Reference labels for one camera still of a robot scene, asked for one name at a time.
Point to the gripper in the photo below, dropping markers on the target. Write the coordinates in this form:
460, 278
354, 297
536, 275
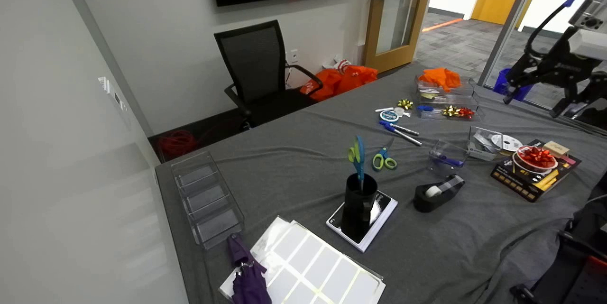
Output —
566, 59

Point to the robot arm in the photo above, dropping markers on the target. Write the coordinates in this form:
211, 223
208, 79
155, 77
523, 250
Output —
593, 45

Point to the clear container with papers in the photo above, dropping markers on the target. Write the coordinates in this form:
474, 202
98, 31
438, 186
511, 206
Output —
482, 145

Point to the small clear container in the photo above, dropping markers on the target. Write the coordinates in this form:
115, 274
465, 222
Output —
446, 150

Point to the purple marker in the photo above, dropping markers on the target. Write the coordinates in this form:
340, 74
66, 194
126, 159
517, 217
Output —
448, 160

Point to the blue bin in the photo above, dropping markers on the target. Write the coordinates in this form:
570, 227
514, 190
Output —
501, 83

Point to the tan wooden block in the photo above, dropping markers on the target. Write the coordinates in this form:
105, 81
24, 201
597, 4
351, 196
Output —
556, 148

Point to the white ribbon spool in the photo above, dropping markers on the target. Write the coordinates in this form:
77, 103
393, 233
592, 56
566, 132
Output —
510, 142

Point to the bowl of red bows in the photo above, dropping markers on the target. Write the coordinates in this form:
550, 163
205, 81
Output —
536, 159

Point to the stack of clear containers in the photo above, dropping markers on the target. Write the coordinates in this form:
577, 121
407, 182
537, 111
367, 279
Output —
467, 91

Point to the red gift bow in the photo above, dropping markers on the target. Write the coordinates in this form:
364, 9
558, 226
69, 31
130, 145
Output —
466, 113

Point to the black yellow flat box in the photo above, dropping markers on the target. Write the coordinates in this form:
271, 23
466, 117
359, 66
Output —
521, 183

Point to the gold gift bow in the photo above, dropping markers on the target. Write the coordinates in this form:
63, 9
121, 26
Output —
450, 111
405, 104

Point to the orange cloth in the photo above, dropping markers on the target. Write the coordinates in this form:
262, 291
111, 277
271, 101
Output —
441, 78

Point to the clear flat tray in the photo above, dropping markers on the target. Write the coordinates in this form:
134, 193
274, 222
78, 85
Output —
436, 115

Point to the black tape dispenser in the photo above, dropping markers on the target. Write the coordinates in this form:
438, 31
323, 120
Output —
434, 197

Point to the blue round tape roll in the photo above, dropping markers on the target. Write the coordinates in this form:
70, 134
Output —
389, 115

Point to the white pen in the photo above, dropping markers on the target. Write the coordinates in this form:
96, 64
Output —
384, 109

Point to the wooden glass door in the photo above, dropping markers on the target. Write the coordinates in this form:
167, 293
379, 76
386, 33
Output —
379, 19

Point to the heap of orange bags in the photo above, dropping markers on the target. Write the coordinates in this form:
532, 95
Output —
341, 82

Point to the black white notepad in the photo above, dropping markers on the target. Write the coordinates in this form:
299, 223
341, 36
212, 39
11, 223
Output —
381, 211

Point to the black pen cup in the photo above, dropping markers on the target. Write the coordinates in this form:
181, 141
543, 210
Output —
358, 209

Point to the grey tablecloth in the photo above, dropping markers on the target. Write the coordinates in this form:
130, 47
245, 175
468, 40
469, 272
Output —
294, 171

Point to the black office chair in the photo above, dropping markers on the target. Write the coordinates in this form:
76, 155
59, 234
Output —
258, 62

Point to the sheet of white labels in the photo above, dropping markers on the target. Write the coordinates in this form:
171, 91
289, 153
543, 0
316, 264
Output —
317, 266

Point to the purple folded umbrella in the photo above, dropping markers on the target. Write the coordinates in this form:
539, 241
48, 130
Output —
249, 280

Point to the clear compartment organizer tray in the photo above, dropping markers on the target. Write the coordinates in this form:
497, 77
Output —
208, 204

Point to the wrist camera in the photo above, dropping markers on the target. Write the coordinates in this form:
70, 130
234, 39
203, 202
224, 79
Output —
590, 14

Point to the white wall socket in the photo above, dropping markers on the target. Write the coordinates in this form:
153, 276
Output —
294, 55

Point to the white wall thermostat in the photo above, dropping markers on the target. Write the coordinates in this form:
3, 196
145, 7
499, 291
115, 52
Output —
111, 91

